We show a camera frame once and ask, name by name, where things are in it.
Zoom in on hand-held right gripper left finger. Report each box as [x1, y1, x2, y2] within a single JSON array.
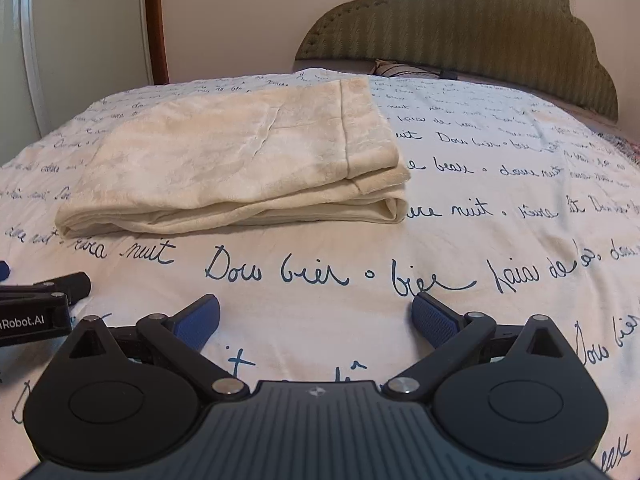
[[65, 294, 251, 402]]

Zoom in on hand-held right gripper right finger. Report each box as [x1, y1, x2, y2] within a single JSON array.
[[382, 292, 571, 402]]

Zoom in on cream pants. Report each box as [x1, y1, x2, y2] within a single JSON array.
[[54, 77, 412, 241]]

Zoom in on white script-print bed sheet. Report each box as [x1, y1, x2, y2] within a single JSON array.
[[0, 67, 640, 476]]

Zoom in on white wardrobe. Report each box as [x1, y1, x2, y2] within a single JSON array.
[[0, 0, 151, 166]]

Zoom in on striped pillow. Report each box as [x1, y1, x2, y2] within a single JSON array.
[[372, 58, 458, 80]]

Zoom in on floral bed sheet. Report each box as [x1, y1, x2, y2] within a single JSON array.
[[597, 127, 640, 168]]

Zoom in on green padded headboard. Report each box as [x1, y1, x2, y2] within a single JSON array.
[[292, 0, 620, 122]]

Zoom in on wooden door frame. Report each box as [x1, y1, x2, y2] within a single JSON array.
[[142, 0, 170, 86]]

